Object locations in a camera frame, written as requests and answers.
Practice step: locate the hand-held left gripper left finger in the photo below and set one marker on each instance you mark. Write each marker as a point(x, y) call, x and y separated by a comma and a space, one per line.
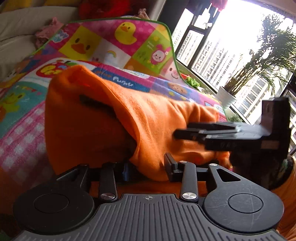
point(126, 172)

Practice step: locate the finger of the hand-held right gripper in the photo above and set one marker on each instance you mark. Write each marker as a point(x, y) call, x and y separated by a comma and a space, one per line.
point(212, 126)
point(208, 140)

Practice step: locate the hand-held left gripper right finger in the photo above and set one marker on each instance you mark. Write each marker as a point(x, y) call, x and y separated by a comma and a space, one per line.
point(170, 166)

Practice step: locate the orange pumpkin costume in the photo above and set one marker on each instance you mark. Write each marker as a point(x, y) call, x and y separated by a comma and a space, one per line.
point(148, 120)

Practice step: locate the row of hanging clothes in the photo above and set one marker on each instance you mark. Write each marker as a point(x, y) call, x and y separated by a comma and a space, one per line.
point(205, 11)

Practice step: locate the small potted plant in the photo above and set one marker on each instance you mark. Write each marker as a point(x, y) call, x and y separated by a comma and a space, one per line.
point(234, 118)

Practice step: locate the potted palm plant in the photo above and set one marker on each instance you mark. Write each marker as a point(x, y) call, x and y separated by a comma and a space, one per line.
point(227, 97)

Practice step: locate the green leafy plant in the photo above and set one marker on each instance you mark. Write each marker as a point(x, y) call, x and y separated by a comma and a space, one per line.
point(192, 83)

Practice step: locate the red plastic basin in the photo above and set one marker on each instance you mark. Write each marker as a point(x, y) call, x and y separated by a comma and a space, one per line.
point(183, 76)

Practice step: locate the black framed window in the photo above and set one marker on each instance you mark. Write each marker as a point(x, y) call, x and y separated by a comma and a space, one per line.
point(208, 62)

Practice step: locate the colourful cartoon play mat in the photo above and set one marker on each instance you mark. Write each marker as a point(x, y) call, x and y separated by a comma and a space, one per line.
point(87, 44)

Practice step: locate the red plush blanket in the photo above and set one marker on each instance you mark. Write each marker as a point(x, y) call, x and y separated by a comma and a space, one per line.
point(104, 9)

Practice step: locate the grey covered sofa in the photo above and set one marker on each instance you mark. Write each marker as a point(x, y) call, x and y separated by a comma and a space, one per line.
point(23, 25)

